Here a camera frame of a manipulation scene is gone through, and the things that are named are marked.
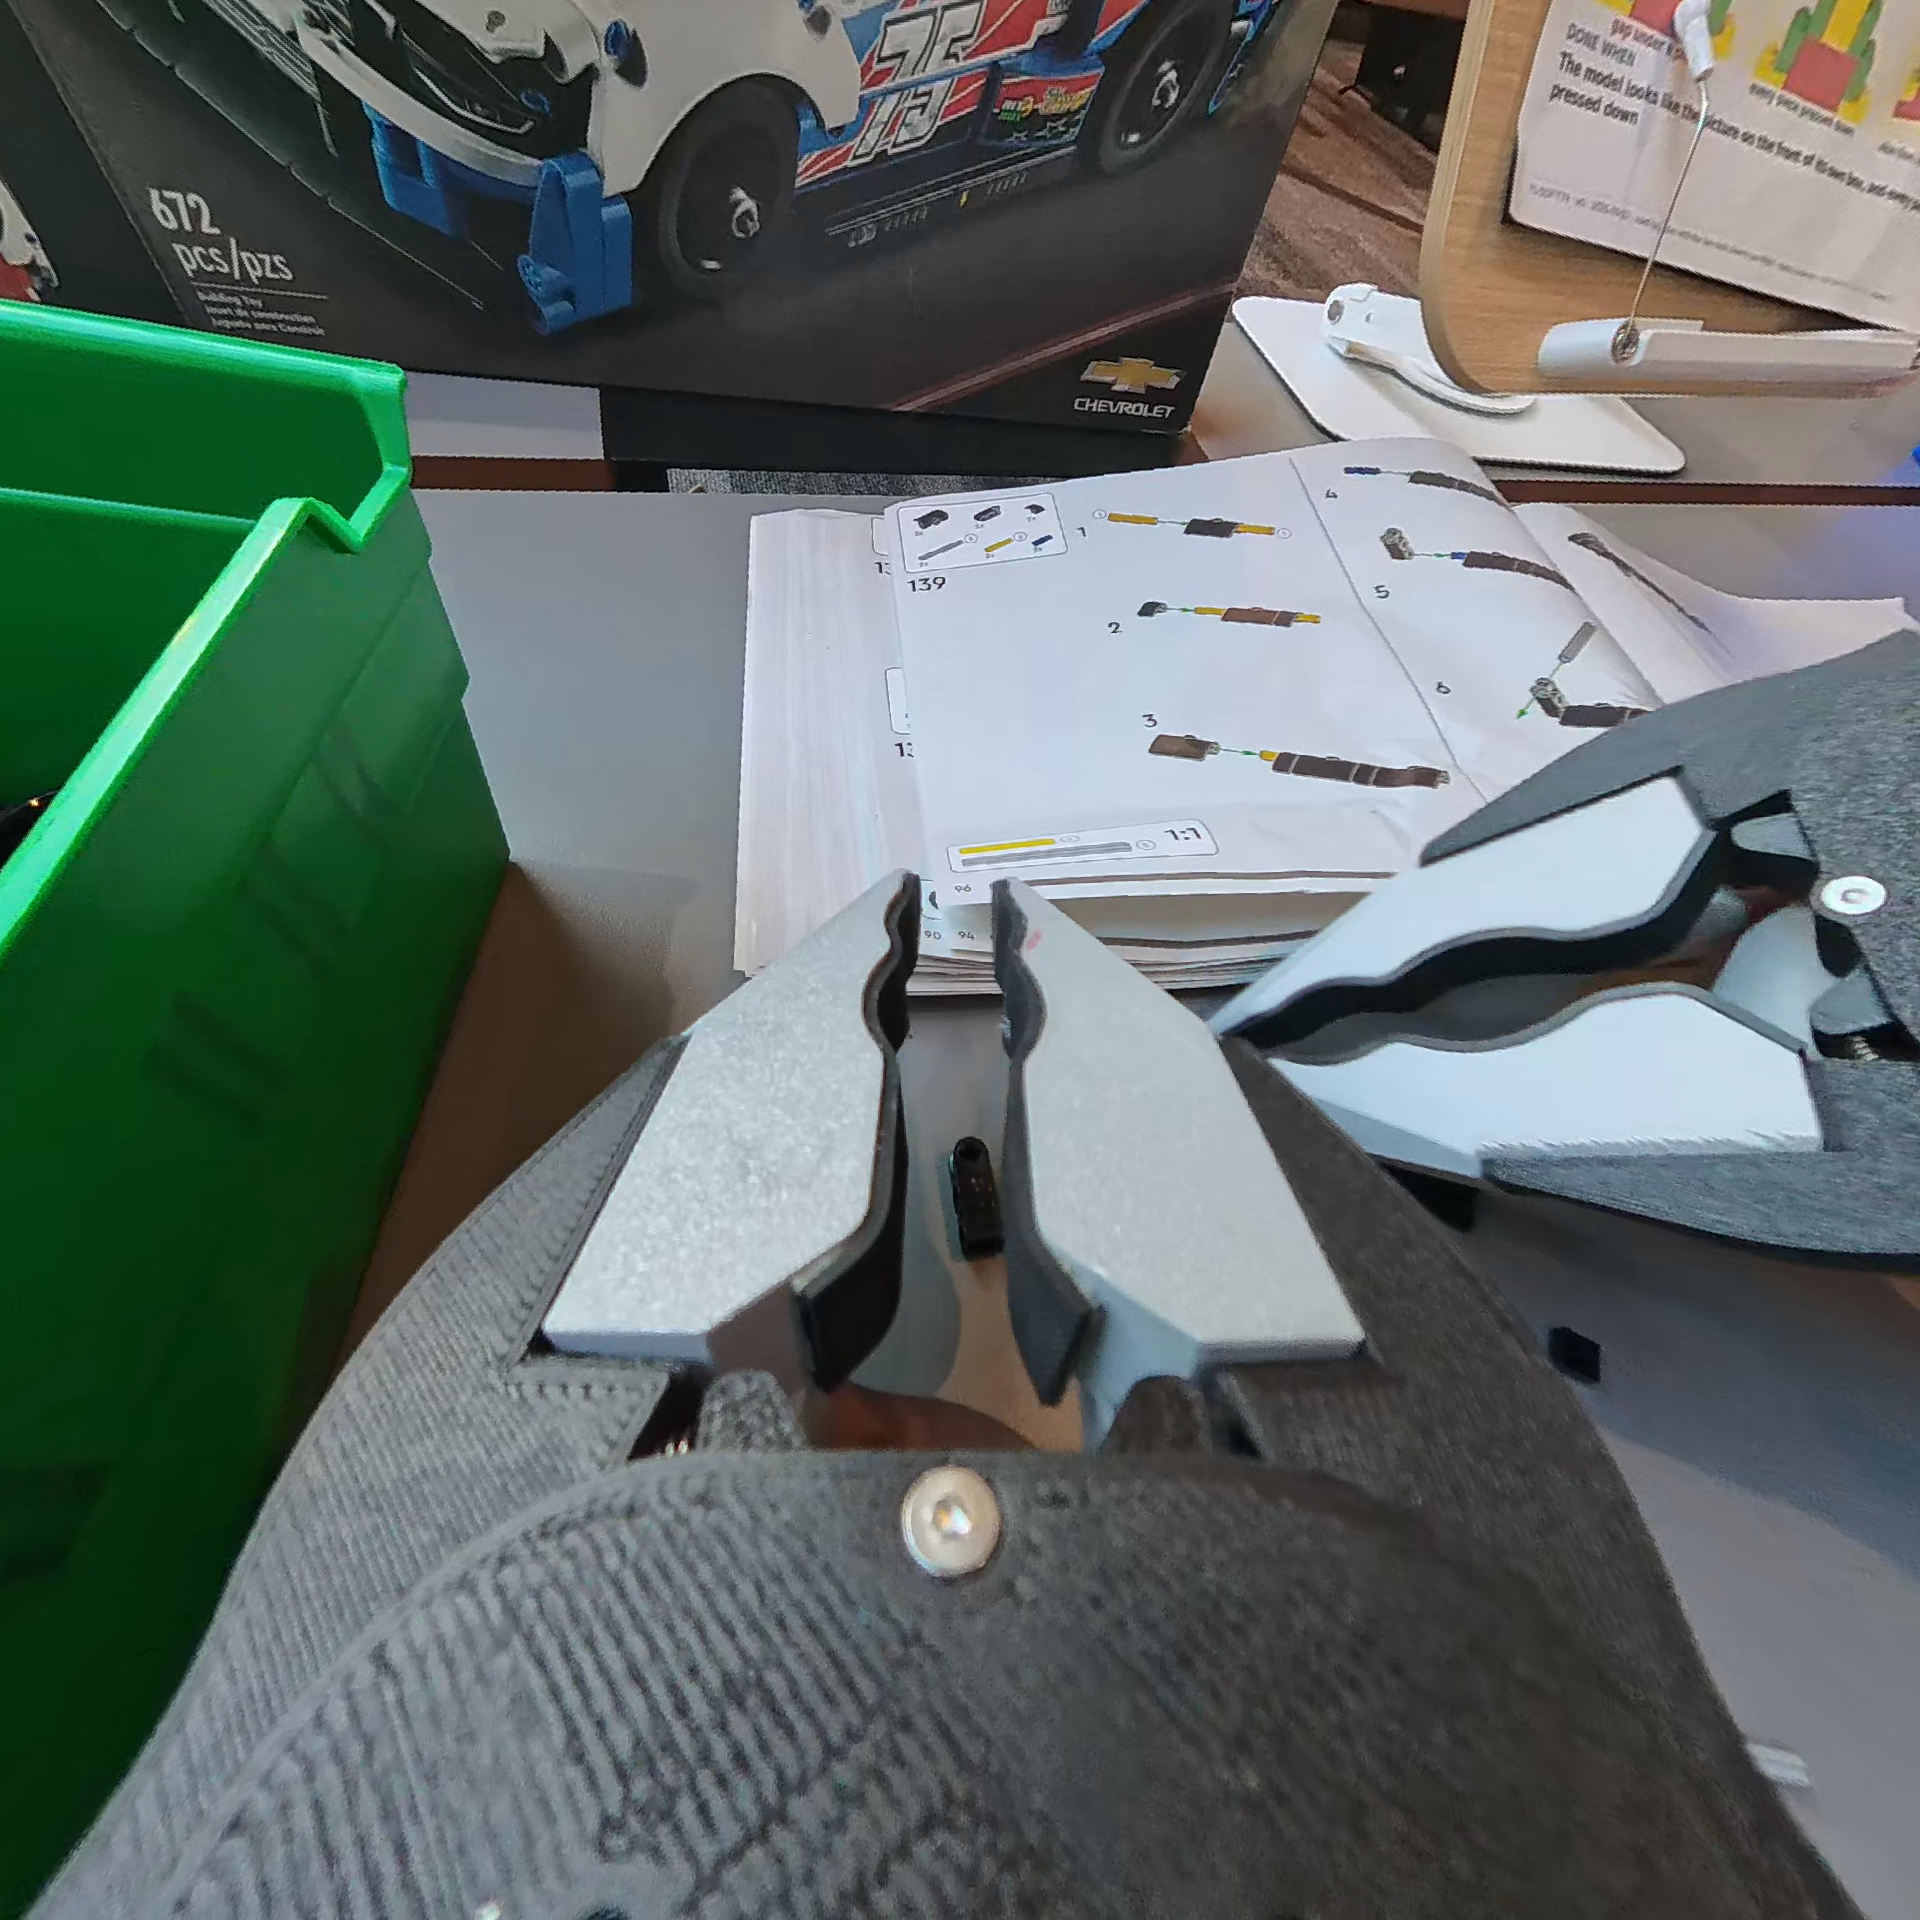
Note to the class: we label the instruction booklet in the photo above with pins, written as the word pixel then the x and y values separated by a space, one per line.
pixel 1201 720

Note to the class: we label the green plastic bin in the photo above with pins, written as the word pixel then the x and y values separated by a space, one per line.
pixel 224 974

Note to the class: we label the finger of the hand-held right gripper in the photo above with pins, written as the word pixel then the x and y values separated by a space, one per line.
pixel 1501 901
pixel 1621 1081

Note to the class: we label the wooden document board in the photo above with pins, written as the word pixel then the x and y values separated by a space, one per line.
pixel 1463 224

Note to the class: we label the black brick piece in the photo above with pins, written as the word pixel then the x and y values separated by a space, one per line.
pixel 973 1201
pixel 1575 1355

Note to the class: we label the black toy set box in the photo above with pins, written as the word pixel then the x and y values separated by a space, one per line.
pixel 974 301

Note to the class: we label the printed instruction sheet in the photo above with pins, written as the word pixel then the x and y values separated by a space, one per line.
pixel 1800 180

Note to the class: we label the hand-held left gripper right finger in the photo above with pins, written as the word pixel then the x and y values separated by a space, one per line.
pixel 1171 1184

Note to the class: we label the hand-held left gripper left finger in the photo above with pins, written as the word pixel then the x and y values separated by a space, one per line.
pixel 734 1184

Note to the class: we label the grey desk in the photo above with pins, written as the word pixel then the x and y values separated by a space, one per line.
pixel 600 674

